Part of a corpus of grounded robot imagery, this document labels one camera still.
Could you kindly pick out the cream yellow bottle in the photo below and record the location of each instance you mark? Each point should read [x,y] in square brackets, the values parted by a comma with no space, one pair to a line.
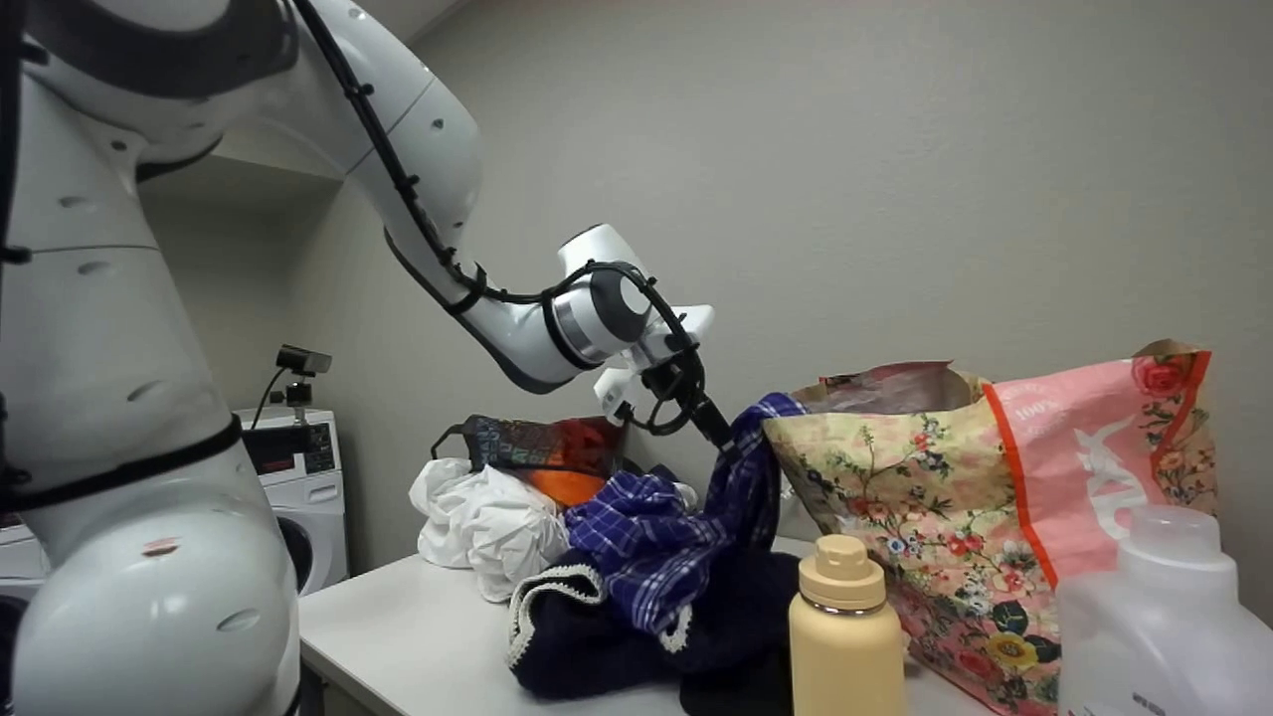
[845,639]

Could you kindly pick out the black camera on stand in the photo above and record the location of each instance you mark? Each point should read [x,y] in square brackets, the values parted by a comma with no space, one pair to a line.
[296,366]

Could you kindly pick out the orange cloth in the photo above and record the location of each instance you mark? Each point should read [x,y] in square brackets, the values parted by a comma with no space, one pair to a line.
[566,486]

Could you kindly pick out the translucent white plastic jug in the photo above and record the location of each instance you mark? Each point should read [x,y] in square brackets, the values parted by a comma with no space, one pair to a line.
[1162,632]

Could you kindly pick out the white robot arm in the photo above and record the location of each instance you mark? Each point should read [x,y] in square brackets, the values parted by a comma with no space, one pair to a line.
[169,579]

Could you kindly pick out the navy knit cloth white trim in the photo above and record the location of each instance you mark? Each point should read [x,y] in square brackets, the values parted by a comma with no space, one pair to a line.
[726,655]

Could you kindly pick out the blue white plaid cloth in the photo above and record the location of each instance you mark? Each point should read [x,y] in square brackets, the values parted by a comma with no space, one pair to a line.
[653,551]

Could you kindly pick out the white crumpled cloth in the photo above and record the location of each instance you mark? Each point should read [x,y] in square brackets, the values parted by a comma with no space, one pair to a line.
[489,521]

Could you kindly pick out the floral pink bag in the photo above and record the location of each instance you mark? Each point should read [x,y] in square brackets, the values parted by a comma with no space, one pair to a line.
[979,499]

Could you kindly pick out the white washing machine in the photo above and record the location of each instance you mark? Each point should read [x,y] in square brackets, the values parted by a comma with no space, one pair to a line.
[300,467]

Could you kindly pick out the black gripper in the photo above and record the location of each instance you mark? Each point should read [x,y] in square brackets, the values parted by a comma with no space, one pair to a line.
[680,400]

